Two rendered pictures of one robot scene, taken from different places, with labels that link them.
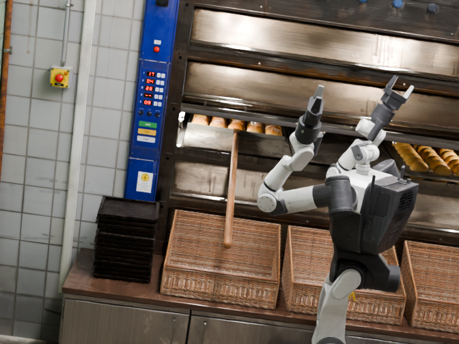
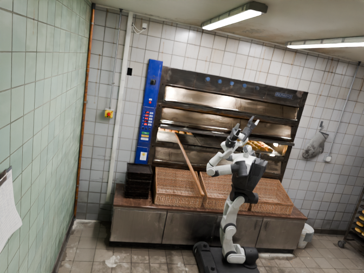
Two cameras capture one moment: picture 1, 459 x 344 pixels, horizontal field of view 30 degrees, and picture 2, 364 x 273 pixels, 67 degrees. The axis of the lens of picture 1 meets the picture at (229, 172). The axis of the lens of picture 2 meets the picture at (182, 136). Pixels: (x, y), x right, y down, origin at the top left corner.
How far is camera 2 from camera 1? 110 cm
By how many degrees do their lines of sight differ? 10
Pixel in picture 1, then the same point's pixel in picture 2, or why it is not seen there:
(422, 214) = not seen: hidden behind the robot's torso
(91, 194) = (121, 161)
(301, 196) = (226, 169)
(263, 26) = (193, 93)
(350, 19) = (226, 91)
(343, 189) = (244, 166)
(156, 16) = (150, 88)
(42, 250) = (98, 184)
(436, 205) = not seen: hidden behind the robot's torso
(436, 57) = (257, 106)
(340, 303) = (235, 209)
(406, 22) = (246, 92)
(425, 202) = not seen: hidden behind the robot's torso
